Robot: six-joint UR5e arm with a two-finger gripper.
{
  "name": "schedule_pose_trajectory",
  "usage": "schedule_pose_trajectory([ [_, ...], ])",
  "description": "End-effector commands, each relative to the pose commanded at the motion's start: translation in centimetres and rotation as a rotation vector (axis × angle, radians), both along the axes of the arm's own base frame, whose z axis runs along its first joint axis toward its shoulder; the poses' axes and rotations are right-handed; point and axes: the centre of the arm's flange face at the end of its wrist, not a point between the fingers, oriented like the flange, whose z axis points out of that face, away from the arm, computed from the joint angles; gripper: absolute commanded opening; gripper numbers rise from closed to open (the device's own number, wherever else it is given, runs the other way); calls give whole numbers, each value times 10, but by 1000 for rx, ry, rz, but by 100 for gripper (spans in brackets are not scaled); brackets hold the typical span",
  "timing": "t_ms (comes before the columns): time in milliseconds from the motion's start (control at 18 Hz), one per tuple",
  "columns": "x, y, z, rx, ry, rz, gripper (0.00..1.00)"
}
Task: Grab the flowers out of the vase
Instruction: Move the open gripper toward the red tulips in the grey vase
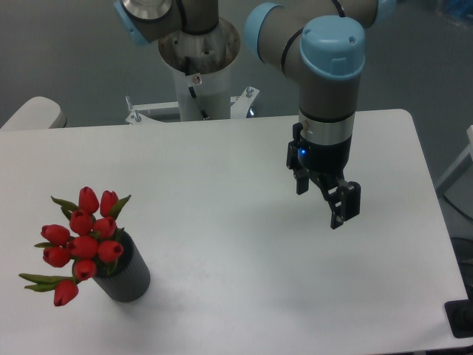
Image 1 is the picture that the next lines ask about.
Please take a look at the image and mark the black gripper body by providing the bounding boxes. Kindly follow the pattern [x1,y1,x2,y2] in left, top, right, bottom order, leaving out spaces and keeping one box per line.
[286,123,350,195]

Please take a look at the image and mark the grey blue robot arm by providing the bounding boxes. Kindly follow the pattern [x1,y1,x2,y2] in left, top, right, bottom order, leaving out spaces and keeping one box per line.
[114,1,396,229]

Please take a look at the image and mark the dark grey ribbed vase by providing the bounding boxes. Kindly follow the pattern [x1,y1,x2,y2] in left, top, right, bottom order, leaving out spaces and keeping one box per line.
[92,231,151,302]

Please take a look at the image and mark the white furniture at right edge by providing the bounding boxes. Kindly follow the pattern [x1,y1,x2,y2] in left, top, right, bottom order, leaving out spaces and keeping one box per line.
[435,126,472,196]

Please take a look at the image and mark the red tulip bouquet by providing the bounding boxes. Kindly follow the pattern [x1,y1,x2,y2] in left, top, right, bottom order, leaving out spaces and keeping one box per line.
[19,186,131,307]

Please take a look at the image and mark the white chair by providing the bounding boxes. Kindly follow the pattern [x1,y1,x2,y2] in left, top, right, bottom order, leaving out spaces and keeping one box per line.
[1,96,67,132]

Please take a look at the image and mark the black cable on pedestal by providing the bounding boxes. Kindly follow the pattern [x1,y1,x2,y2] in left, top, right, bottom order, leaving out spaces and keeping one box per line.
[187,85,211,121]

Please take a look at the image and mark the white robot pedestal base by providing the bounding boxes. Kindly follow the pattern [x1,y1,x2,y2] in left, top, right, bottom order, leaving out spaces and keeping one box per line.
[126,18,259,124]

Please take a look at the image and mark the black table cable port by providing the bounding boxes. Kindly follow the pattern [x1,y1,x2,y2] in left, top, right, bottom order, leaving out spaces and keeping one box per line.
[444,300,472,339]

